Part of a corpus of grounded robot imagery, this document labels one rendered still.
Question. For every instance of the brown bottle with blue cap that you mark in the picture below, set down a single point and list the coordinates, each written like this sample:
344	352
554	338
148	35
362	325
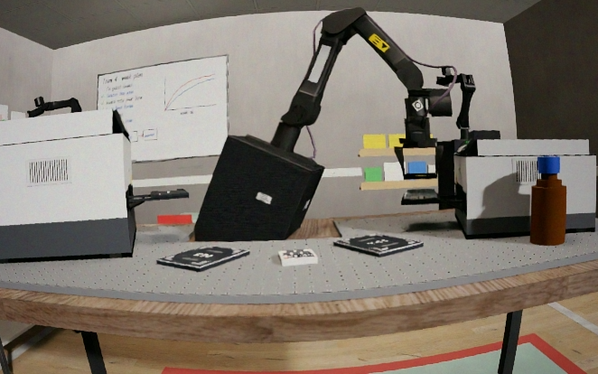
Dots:
548	204

